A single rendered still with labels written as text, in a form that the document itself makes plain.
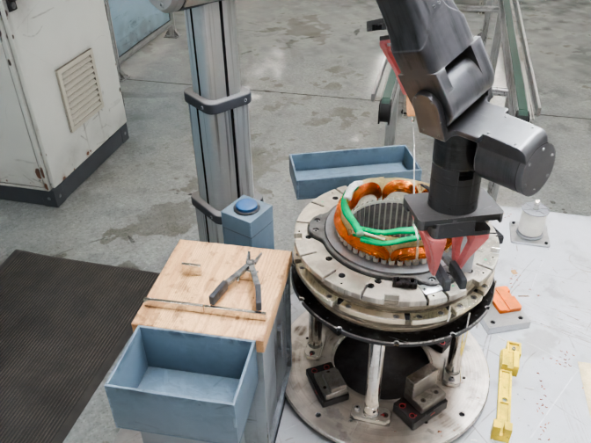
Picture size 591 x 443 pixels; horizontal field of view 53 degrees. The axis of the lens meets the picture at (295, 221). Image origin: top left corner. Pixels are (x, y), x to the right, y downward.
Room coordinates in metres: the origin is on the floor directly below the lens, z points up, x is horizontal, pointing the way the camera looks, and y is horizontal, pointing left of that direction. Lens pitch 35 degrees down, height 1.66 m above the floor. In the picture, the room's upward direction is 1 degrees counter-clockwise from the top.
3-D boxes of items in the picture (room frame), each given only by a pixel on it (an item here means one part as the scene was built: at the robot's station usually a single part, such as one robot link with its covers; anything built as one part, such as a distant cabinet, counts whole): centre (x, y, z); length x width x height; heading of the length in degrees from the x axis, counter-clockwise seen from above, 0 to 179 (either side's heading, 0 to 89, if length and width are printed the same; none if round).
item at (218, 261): (0.68, 0.12, 1.05); 0.20 x 0.19 x 0.02; 169
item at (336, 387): (0.69, -0.06, 0.83); 0.05 x 0.04 x 0.02; 20
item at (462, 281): (0.57, -0.20, 1.18); 0.04 x 0.01 x 0.02; 8
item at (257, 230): (0.93, 0.09, 0.91); 0.07 x 0.07 x 0.25; 56
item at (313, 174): (1.05, -0.12, 0.92); 0.25 x 0.11 x 0.28; 98
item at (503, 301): (0.92, -0.43, 0.80); 0.07 x 0.05 x 0.01; 11
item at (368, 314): (0.63, -0.11, 1.05); 0.09 x 0.04 x 0.01; 82
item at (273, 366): (0.68, 0.12, 0.91); 0.19 x 0.19 x 0.26; 79
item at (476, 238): (0.59, -0.19, 1.21); 0.07 x 0.07 x 0.09; 8
